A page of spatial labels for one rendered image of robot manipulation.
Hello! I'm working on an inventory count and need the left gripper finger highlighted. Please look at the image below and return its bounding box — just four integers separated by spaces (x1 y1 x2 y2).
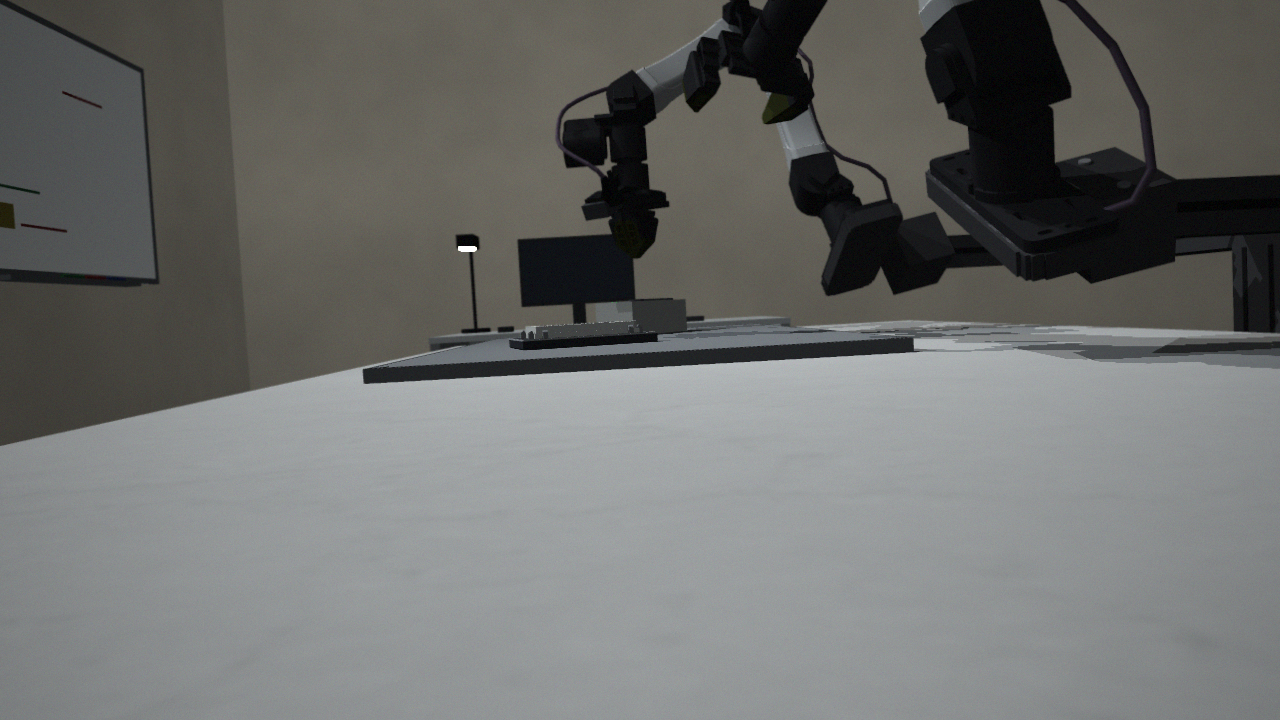
682 79 716 111
762 94 799 124

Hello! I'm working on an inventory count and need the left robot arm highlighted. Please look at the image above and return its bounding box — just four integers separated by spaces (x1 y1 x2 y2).
762 0 1117 254

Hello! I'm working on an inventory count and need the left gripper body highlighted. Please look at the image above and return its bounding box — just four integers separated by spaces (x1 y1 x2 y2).
684 14 815 119

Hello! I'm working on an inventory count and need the white operator panel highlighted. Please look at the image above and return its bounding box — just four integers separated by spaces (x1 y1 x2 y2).
595 299 687 333

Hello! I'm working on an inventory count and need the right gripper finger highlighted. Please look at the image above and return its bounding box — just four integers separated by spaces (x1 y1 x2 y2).
613 219 637 259
625 218 655 258

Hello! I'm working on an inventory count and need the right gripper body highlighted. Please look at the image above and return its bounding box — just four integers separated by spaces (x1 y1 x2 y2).
608 163 669 243

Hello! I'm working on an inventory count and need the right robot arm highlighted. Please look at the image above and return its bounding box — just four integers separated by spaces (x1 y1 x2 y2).
563 18 892 278

